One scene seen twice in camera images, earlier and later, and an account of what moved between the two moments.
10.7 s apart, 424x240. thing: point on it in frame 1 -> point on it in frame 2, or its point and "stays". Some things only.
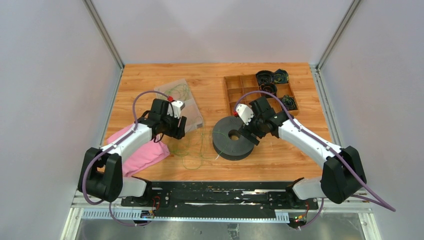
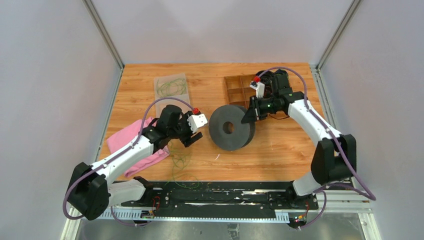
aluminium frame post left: x=103 y=31 stays
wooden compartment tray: x=236 y=86 stays
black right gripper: x=247 y=133 -> x=251 y=115
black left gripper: x=178 y=132 stays
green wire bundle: x=199 y=144 -> x=180 y=159
